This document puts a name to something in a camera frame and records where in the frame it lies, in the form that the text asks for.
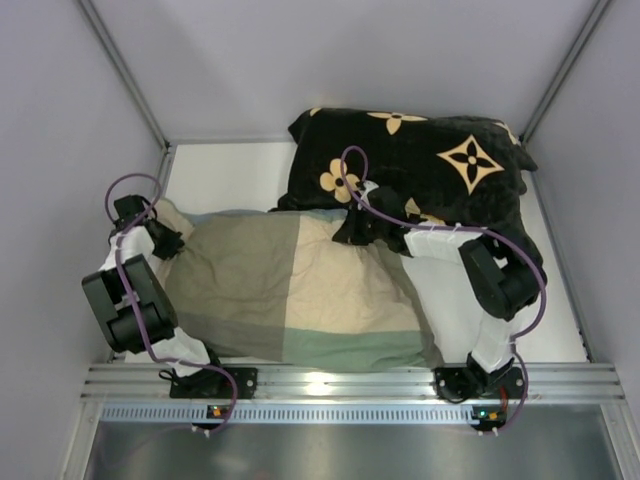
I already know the beige green blue pillowcase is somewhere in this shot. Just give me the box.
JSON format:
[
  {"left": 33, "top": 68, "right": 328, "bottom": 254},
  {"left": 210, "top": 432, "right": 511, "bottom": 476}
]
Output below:
[{"left": 156, "top": 199, "right": 443, "bottom": 372}]

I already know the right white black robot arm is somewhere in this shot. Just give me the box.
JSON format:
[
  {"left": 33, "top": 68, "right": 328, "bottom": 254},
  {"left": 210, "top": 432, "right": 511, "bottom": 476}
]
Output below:
[{"left": 337, "top": 181, "right": 546, "bottom": 403}]

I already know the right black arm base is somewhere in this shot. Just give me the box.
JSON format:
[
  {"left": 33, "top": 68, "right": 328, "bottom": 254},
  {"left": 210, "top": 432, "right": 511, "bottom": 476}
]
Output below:
[{"left": 434, "top": 367, "right": 524, "bottom": 403}]

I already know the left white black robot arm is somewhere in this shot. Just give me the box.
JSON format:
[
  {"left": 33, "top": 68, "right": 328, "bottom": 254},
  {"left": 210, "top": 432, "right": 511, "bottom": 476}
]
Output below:
[{"left": 81, "top": 195, "right": 229, "bottom": 398}]

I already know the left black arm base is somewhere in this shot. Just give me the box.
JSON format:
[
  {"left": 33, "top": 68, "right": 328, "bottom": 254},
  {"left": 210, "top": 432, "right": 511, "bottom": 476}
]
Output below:
[{"left": 158, "top": 367, "right": 258, "bottom": 400}]

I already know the black floral plush pillow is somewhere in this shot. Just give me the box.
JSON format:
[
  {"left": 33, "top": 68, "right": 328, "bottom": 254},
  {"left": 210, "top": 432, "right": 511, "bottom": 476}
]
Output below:
[{"left": 276, "top": 107, "right": 543, "bottom": 264}]

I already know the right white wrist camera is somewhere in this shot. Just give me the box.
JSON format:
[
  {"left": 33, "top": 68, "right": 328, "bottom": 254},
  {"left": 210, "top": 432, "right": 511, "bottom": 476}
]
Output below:
[{"left": 350, "top": 180, "right": 380, "bottom": 211}]

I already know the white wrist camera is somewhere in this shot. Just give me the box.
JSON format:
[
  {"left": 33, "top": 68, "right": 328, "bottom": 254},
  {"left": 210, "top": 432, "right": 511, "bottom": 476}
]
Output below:
[
  {"left": 113, "top": 195, "right": 148, "bottom": 231},
  {"left": 350, "top": 180, "right": 380, "bottom": 211}
]

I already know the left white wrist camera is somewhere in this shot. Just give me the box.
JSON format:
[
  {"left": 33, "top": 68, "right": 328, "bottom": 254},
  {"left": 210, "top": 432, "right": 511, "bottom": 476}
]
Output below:
[{"left": 113, "top": 195, "right": 148, "bottom": 231}]

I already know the aluminium mounting rail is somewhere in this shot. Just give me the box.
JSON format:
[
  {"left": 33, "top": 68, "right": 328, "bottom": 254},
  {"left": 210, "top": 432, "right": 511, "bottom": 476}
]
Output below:
[{"left": 80, "top": 363, "right": 625, "bottom": 404}]

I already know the slotted grey cable duct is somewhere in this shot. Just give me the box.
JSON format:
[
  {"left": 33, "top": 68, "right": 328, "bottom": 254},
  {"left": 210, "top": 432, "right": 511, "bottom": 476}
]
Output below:
[{"left": 101, "top": 402, "right": 504, "bottom": 426}]

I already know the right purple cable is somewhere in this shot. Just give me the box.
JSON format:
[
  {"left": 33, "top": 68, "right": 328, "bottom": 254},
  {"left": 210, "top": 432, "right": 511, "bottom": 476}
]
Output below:
[{"left": 337, "top": 145, "right": 549, "bottom": 436}]

